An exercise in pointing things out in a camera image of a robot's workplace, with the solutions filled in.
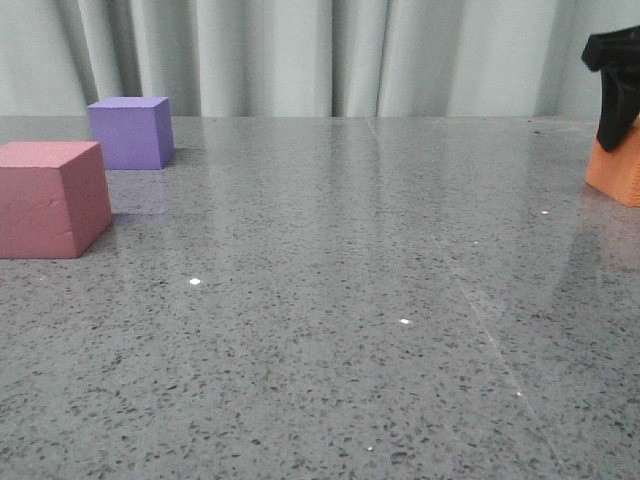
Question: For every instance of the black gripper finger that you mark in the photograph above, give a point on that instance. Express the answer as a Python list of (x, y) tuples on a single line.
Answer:
[(616, 56)]

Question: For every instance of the purple foam cube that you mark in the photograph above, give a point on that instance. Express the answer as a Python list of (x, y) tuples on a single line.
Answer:
[(135, 133)]

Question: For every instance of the pink foam cube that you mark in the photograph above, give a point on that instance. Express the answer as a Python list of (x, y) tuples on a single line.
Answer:
[(54, 198)]

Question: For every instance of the orange foam cube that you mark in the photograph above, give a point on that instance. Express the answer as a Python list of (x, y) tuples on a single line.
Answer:
[(616, 173)]

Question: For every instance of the pale green curtain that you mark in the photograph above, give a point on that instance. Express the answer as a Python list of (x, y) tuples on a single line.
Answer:
[(306, 58)]

